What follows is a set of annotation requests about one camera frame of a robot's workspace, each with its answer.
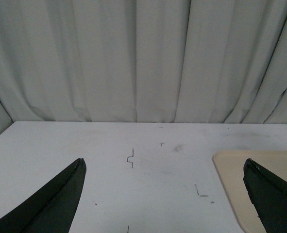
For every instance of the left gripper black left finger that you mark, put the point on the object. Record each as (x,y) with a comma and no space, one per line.
(52,208)

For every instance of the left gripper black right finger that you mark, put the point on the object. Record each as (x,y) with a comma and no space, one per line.
(268,194)

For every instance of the beige rectangular plastic tray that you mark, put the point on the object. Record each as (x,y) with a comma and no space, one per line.
(229,165)

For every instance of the grey-white pleated curtain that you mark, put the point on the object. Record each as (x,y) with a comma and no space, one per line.
(175,61)

